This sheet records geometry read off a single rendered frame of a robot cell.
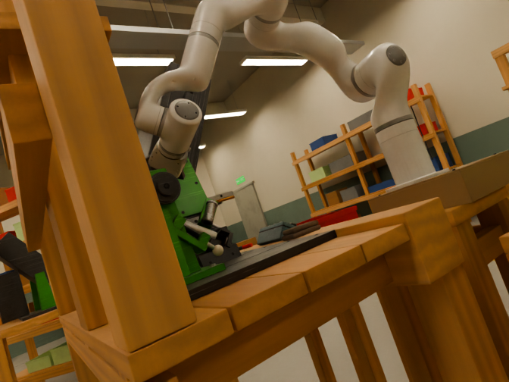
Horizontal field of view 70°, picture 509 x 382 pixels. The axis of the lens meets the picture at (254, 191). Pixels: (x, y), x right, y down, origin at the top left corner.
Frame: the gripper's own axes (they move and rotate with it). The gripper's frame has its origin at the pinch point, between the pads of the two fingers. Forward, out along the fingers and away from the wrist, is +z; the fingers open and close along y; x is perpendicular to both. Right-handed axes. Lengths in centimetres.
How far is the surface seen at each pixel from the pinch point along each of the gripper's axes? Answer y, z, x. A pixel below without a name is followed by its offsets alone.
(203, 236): -17.4, -20.1, 23.7
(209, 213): -18.4, -0.7, 4.9
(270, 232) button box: -39.9, 0.6, 0.2
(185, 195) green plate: -9.2, 2.8, 0.7
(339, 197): -280, 395, -409
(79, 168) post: 4, -57, 42
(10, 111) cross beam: 17, -51, 35
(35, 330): 66, 366, 1
